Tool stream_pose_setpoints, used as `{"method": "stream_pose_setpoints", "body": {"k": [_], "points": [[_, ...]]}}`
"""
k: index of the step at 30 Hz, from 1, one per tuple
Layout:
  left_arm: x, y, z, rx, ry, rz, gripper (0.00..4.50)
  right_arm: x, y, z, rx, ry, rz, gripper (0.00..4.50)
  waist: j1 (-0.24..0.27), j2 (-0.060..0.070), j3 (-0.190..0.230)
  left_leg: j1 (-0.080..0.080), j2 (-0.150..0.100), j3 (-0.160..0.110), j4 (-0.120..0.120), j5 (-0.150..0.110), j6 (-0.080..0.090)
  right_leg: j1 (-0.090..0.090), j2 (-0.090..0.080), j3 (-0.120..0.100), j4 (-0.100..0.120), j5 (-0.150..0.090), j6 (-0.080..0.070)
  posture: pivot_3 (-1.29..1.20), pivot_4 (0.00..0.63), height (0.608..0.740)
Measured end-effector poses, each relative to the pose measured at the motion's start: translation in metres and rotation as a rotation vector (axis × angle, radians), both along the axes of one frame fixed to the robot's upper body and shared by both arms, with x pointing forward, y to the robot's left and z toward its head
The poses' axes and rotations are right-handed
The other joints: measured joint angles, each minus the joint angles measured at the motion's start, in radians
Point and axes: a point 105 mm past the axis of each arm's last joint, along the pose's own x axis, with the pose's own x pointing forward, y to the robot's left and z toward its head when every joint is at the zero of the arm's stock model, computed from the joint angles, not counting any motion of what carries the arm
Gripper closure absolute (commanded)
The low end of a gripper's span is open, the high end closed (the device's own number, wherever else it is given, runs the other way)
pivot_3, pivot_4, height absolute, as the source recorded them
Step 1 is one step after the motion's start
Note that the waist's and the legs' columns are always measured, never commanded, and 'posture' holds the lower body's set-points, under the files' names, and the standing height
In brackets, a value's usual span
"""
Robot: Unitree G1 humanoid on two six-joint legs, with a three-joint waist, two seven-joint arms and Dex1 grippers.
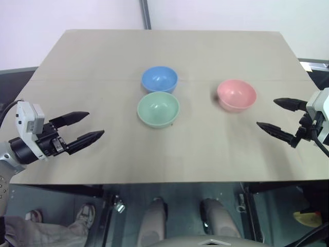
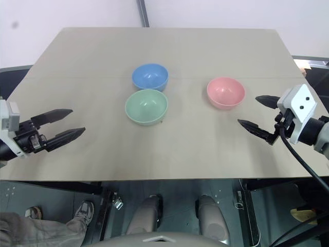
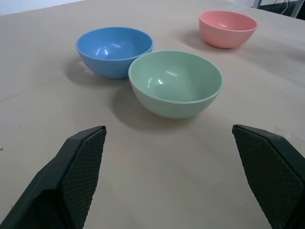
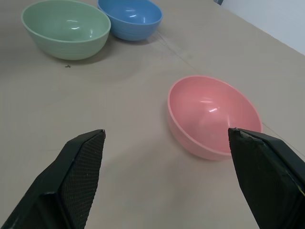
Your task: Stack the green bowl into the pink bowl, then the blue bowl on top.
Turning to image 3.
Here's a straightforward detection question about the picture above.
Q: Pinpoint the green plastic bowl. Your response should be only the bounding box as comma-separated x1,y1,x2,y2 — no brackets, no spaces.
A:
128,50,224,119

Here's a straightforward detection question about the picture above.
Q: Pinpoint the grey metal frame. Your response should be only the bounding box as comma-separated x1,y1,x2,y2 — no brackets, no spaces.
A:
253,0,305,19

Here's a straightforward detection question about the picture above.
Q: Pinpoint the pink-red plastic bowl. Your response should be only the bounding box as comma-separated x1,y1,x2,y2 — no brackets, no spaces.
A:
198,10,258,49

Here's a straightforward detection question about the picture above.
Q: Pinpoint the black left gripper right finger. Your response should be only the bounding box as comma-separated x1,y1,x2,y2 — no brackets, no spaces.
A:
232,124,305,229

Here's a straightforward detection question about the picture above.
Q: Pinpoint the blue plastic bowl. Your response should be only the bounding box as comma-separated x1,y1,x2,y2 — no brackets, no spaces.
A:
75,26,153,80

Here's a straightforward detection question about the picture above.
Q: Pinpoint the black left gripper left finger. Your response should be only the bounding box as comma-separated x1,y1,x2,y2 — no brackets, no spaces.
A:
0,125,107,229

